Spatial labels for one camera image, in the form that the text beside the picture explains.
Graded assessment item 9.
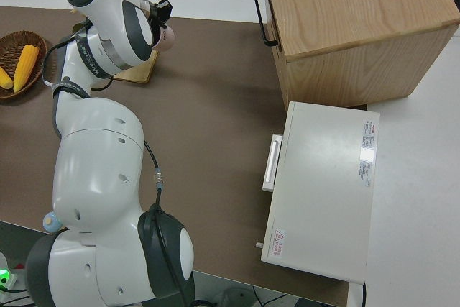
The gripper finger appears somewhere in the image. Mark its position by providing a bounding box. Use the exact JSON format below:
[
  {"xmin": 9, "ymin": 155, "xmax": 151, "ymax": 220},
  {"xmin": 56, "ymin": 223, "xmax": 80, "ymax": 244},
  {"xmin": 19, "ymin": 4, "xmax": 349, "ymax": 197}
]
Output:
[{"xmin": 157, "ymin": 0, "xmax": 174, "ymax": 23}]

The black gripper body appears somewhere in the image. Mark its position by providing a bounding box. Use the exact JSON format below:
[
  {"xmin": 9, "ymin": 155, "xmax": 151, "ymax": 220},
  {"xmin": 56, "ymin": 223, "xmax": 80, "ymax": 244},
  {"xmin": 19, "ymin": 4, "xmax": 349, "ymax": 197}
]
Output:
[{"xmin": 146, "ymin": 0, "xmax": 165, "ymax": 47}]

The pink mug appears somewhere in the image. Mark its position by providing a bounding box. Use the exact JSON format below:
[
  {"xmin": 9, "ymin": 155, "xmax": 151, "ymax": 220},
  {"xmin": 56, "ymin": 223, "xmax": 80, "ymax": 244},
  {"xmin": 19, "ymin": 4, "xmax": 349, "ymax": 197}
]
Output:
[{"xmin": 152, "ymin": 24, "xmax": 176, "ymax": 52}]

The wooden mug tree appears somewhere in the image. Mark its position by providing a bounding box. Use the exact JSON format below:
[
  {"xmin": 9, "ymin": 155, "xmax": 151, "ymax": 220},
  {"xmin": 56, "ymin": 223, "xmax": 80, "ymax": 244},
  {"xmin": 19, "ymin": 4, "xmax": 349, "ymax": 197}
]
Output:
[{"xmin": 70, "ymin": 6, "xmax": 160, "ymax": 84}]

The brown table mat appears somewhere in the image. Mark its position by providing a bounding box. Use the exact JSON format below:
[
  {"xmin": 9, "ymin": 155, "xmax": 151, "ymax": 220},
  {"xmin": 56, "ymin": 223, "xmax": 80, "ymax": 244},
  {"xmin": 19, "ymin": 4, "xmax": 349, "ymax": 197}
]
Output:
[{"xmin": 0, "ymin": 6, "xmax": 349, "ymax": 307}]

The yellow corn cob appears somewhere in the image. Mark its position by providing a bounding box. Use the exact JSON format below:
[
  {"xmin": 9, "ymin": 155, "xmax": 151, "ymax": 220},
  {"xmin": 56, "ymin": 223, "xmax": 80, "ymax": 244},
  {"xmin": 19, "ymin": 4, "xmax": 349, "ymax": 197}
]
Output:
[
  {"xmin": 13, "ymin": 44, "xmax": 40, "ymax": 93},
  {"xmin": 0, "ymin": 65, "xmax": 14, "ymax": 89}
]

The brown wicker basket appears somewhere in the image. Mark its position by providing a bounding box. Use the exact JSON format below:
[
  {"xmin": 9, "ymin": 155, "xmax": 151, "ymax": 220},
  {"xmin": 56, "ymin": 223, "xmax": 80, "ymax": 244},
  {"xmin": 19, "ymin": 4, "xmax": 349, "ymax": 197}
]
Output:
[{"xmin": 0, "ymin": 31, "xmax": 49, "ymax": 101}]

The wooden drawer cabinet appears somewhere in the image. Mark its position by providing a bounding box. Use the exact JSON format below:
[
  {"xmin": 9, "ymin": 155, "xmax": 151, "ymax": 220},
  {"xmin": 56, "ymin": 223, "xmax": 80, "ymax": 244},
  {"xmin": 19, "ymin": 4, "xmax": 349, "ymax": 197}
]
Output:
[{"xmin": 260, "ymin": 0, "xmax": 460, "ymax": 109}]

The white toaster oven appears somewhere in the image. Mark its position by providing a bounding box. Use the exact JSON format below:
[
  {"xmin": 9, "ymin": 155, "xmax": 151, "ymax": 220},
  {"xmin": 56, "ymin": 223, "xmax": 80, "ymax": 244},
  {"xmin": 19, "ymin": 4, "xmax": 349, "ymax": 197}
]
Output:
[{"xmin": 260, "ymin": 101, "xmax": 381, "ymax": 285}]

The black cabinet handle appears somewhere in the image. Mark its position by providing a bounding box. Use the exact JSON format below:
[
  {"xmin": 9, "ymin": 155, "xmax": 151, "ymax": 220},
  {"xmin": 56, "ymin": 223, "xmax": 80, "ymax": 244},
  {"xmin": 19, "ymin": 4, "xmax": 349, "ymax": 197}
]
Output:
[{"xmin": 253, "ymin": 0, "xmax": 280, "ymax": 47}]

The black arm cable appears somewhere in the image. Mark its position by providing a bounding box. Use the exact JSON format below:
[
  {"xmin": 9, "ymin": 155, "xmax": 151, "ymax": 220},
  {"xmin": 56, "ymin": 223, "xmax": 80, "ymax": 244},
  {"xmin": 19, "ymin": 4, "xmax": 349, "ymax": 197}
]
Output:
[{"xmin": 41, "ymin": 32, "xmax": 197, "ymax": 307}]

